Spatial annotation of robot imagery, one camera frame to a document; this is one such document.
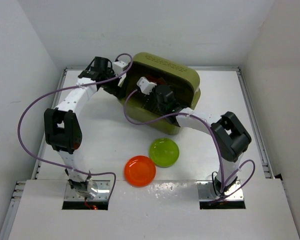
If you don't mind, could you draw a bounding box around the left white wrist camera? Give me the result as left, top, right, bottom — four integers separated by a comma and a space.
112, 60, 129, 76

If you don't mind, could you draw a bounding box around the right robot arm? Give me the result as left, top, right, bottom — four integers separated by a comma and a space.
150, 84, 252, 198

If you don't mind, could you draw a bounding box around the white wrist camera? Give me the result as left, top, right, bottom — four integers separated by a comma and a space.
136, 76, 157, 95
112, 60, 129, 76

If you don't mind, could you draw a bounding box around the metal base plate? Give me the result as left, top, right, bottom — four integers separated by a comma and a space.
197, 180, 244, 202
63, 180, 111, 202

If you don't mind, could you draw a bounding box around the orange plate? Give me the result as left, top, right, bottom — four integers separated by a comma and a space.
146, 74, 167, 85
123, 155, 157, 187

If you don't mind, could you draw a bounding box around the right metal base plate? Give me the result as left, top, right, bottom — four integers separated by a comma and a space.
197, 180, 244, 202

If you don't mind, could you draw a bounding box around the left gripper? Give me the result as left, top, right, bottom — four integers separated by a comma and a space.
100, 67, 128, 99

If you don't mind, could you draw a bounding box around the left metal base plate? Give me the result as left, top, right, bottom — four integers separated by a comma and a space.
63, 180, 111, 202

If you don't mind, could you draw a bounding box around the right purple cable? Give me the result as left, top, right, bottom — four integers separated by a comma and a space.
123, 89, 256, 202

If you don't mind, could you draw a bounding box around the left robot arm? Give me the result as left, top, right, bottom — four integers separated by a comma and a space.
43, 56, 132, 200

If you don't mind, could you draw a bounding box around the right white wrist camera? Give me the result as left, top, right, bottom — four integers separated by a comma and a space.
136, 76, 157, 95

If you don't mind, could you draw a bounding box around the olive green dish rack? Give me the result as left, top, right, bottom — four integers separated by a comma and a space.
118, 52, 201, 135

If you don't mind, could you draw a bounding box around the green plate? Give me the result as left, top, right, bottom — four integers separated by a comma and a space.
148, 137, 180, 168

